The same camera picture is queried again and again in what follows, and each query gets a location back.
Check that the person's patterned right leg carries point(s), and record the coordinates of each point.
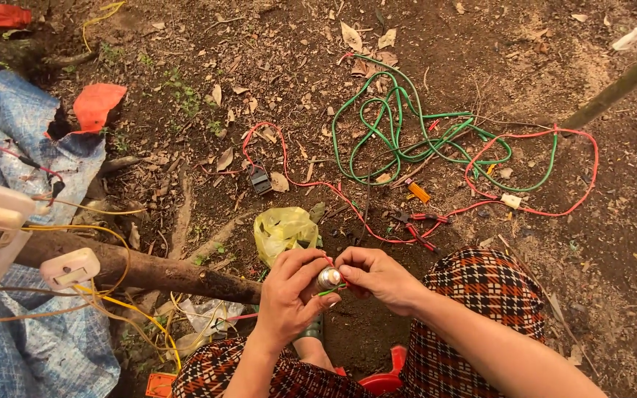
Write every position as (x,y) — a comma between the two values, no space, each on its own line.
(479,298)

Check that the person's right hand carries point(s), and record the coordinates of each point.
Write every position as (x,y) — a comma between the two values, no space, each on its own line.
(385,282)

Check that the blue woven tarp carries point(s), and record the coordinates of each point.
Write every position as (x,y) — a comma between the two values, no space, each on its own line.
(31,342)

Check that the person's patterned left leg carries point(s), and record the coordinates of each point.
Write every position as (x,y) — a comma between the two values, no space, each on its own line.
(296,378)

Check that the clear plastic bag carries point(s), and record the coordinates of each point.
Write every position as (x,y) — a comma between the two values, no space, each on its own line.
(208,318)

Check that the brown tree branch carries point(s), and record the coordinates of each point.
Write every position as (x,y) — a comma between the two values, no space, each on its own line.
(147,271)

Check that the red plastic stool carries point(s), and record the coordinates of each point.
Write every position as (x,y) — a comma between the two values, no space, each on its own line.
(382,381)

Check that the green bamboo pole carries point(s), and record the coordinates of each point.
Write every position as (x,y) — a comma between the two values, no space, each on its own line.
(622,85)

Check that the yellow plastic bag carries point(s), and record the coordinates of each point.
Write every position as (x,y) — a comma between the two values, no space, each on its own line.
(282,229)

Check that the orange plastic box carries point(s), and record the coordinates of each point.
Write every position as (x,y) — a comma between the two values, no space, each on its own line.
(159,385)

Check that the small white switch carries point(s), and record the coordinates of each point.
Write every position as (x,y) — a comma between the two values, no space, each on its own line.
(69,268)

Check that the person's patterned leg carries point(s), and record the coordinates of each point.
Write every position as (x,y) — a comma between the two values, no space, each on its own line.
(479,298)
(296,378)

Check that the small silver lamp holder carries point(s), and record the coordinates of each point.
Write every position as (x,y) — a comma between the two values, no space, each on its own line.
(327,278)

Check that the black electrical part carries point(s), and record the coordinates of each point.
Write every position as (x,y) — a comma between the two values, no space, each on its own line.
(259,178)

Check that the orange plastic sheet piece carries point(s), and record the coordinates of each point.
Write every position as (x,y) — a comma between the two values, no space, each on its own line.
(96,105)

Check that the green sandal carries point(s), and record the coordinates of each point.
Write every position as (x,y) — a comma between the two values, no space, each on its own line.
(312,330)

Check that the person's left hand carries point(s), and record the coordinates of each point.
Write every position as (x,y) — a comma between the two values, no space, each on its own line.
(285,301)

